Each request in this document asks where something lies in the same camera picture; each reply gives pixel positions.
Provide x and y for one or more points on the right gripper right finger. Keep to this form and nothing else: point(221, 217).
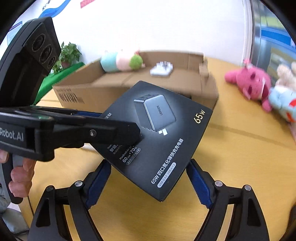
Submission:
point(247, 220)

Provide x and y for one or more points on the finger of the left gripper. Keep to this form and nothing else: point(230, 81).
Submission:
point(106, 131)
point(88, 113)

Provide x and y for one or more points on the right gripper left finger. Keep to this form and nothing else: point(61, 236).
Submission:
point(50, 223)

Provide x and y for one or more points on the black charger box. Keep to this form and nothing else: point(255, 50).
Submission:
point(171, 127)

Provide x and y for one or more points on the white folding phone stand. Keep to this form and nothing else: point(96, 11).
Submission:
point(162, 69)

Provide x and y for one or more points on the person left hand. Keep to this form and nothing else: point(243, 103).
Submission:
point(21, 178)

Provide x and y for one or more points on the cardboard box tray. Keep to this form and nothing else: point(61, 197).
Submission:
point(90, 88)

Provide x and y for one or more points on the green covered side table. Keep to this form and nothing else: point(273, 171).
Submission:
point(53, 79)

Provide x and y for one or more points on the pink teal pig plush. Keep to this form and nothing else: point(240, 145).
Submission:
point(122, 61)

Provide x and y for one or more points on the potted green plant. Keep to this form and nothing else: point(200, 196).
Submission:
point(70, 54)

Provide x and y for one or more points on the blue plush with red band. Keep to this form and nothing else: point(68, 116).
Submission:
point(282, 99)

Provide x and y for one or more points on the pink bear plush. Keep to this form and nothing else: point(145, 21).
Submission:
point(253, 82)

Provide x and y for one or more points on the beige fluffy plush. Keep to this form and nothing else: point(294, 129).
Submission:
point(286, 75)

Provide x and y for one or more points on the black tracking camera module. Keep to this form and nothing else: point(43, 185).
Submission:
point(28, 59)

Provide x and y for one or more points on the red wall notice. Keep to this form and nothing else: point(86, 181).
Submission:
point(84, 3)

